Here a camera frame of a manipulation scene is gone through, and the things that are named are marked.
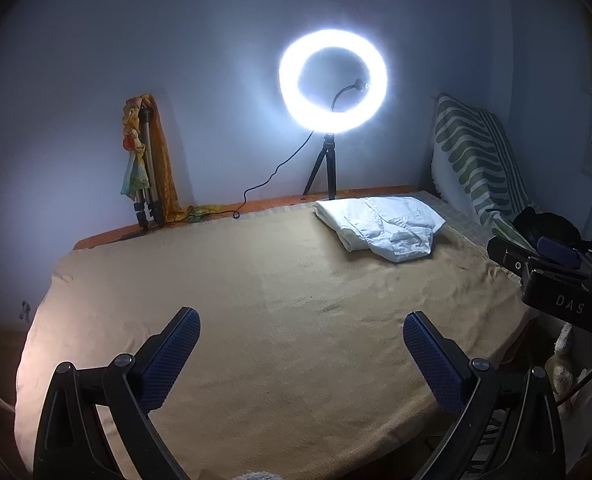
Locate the folded tripod with colourful cloth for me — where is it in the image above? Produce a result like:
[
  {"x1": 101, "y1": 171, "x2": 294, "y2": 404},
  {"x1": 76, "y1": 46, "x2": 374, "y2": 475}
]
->
[{"x1": 121, "y1": 94, "x2": 193, "y2": 231}]

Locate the white ring light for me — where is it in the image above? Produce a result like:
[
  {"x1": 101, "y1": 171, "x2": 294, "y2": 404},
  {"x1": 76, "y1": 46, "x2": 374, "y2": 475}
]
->
[{"x1": 279, "y1": 28, "x2": 389, "y2": 134}]

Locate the white cotton garment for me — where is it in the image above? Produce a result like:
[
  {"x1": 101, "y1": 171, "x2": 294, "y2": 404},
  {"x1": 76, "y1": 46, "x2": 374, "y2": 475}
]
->
[{"x1": 313, "y1": 196, "x2": 445, "y2": 263}]

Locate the beige bed blanket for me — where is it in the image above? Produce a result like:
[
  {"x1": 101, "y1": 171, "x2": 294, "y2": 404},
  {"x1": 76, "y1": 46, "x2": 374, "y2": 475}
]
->
[{"x1": 14, "y1": 200, "x2": 528, "y2": 479}]

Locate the black ring light tripod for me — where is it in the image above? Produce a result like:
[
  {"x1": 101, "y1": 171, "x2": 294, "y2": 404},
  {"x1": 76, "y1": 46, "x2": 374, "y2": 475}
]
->
[{"x1": 302, "y1": 132, "x2": 339, "y2": 201}]

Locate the green striped pillow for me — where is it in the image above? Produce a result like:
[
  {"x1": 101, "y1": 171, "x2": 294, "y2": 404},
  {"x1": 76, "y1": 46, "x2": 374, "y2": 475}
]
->
[{"x1": 431, "y1": 92, "x2": 534, "y2": 252}]

